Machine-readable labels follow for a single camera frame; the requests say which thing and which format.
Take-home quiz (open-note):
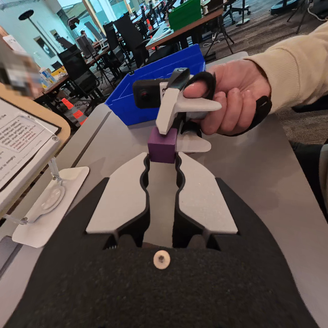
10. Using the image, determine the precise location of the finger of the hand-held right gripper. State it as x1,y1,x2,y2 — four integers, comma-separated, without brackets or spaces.
155,88,223,136
176,121,212,154

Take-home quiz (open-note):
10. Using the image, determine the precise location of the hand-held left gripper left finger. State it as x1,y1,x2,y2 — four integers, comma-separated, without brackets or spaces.
85,152,151,248

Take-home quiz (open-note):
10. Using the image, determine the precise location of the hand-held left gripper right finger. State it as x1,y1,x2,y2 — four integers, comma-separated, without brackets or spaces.
173,152,239,248

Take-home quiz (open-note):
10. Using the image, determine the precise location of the blue plastic bin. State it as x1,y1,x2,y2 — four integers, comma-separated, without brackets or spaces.
105,44,207,126

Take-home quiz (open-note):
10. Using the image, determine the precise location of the large purple wooden cube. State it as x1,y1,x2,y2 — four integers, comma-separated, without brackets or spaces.
148,127,178,164

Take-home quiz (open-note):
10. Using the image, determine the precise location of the person's right forearm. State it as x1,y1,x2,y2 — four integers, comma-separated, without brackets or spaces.
243,22,328,114

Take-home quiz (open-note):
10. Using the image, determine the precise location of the person's right hand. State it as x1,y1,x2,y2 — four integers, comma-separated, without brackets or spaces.
183,59,272,136

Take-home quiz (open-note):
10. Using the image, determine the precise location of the black office chair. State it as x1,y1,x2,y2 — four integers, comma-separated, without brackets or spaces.
223,0,252,27
58,47,101,101
102,22,130,75
114,11,150,68

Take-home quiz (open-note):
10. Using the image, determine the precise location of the computer monitor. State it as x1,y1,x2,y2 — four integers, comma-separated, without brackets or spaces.
76,35,96,58

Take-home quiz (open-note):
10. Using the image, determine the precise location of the wooden desk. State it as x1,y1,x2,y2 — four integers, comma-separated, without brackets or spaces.
146,8,224,50

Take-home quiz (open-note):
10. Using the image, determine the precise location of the green plastic crate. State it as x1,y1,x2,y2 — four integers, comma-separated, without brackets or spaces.
168,0,203,31

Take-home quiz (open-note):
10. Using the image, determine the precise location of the stack of blue white cartons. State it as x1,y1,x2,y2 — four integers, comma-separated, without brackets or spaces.
40,68,57,89

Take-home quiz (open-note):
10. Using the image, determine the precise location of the printed instruction sheet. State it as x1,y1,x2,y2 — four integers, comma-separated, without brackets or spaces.
0,99,62,191

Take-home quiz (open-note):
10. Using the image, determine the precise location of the black floor lamp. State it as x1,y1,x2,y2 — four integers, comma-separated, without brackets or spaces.
18,10,60,55

